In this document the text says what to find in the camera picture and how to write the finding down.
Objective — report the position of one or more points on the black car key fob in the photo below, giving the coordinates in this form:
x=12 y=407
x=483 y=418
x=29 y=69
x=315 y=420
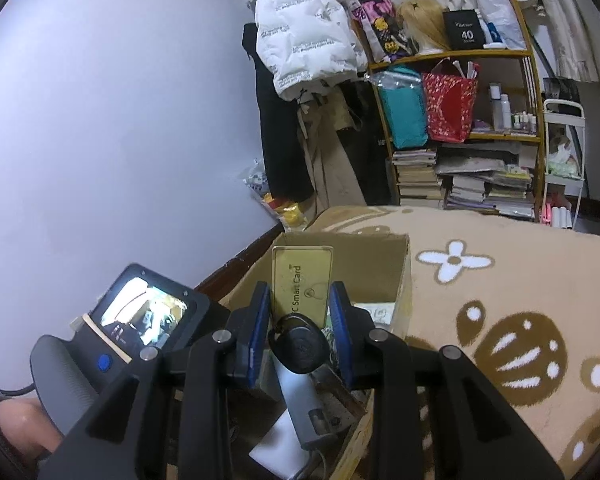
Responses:
x=298 y=343

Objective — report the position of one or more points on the stack of books left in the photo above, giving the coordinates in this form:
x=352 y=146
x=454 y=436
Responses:
x=416 y=179

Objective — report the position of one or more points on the pile of books right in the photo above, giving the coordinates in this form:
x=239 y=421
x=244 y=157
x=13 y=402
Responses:
x=490 y=177

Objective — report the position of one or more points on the black hanging garment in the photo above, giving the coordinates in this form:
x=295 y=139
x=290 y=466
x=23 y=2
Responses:
x=283 y=155

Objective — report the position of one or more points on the white puffer jacket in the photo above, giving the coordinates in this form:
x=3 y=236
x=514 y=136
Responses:
x=309 y=46

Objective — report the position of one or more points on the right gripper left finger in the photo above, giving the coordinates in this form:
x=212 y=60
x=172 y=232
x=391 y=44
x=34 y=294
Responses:
x=170 y=409

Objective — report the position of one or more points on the white flat box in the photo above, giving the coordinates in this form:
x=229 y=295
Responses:
x=280 y=452

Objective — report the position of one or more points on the red gift bag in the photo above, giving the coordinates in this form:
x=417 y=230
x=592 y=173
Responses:
x=450 y=100

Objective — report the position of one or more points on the blonde wig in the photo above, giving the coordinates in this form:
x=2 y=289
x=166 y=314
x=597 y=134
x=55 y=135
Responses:
x=423 y=19

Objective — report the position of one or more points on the brown cardboard box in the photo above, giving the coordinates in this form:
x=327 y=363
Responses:
x=372 y=267

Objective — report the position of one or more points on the black box with 40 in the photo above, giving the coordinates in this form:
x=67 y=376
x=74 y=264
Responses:
x=464 y=30

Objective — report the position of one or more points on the gold IC smart card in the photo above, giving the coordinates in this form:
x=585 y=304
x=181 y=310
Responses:
x=301 y=276

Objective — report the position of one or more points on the beige brown floral rug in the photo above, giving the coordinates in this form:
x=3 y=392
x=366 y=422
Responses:
x=521 y=301

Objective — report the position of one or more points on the wooden bookshelf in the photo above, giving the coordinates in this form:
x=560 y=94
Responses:
x=508 y=104

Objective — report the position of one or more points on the light blue handheld device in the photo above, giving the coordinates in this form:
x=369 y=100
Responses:
x=307 y=413

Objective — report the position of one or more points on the left gripper display unit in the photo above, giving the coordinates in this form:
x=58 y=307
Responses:
x=142 y=312

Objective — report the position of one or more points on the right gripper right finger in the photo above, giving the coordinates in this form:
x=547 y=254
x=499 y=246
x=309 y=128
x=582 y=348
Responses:
x=434 y=411

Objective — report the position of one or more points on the teal bag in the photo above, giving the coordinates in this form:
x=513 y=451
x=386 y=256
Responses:
x=403 y=100

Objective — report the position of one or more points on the white rolling cart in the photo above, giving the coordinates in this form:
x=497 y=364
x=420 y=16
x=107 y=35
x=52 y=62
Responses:
x=563 y=163

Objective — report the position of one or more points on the white Midea fan remote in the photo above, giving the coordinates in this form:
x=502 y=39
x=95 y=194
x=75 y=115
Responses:
x=380 y=312

